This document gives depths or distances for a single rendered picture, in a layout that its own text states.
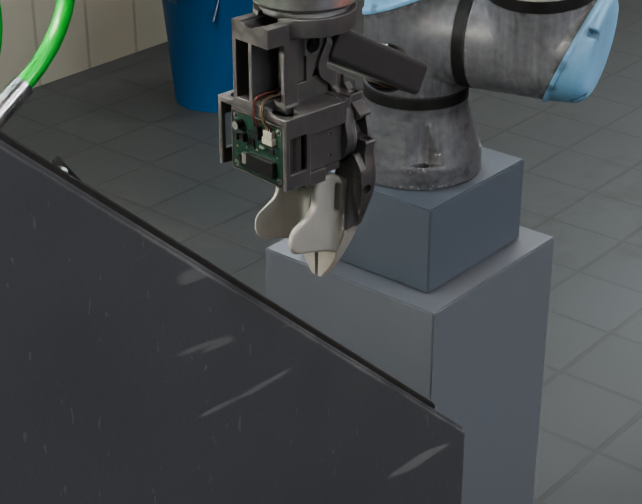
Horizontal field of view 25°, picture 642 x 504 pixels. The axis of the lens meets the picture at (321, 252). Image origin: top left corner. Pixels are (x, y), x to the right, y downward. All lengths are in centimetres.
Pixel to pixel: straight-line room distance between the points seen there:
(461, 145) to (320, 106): 60
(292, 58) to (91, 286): 27
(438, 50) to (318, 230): 51
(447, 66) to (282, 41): 57
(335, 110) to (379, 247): 60
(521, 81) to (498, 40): 5
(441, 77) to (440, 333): 27
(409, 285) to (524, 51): 29
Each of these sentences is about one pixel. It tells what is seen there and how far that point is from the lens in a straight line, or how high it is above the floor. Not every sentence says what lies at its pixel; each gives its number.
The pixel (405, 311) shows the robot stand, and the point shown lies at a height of 79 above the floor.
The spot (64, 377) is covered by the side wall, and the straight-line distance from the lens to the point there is 79.
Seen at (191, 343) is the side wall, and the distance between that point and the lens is 84.
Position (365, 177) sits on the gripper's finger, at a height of 113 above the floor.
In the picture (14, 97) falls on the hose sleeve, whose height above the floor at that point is 115.
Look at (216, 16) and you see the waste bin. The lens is 412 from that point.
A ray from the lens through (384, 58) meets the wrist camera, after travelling 105.
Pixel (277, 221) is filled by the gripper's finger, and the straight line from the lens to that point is 107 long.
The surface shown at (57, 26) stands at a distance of 115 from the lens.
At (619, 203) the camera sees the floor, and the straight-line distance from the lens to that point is 374.
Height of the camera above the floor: 155
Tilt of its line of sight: 27 degrees down
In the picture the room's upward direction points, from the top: straight up
